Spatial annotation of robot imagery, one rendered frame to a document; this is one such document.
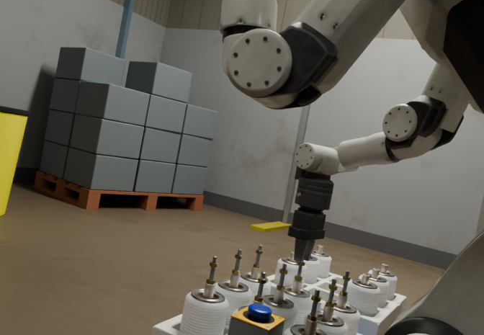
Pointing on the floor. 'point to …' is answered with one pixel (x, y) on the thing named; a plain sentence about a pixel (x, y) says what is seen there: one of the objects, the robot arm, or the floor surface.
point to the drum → (9, 148)
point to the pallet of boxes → (124, 133)
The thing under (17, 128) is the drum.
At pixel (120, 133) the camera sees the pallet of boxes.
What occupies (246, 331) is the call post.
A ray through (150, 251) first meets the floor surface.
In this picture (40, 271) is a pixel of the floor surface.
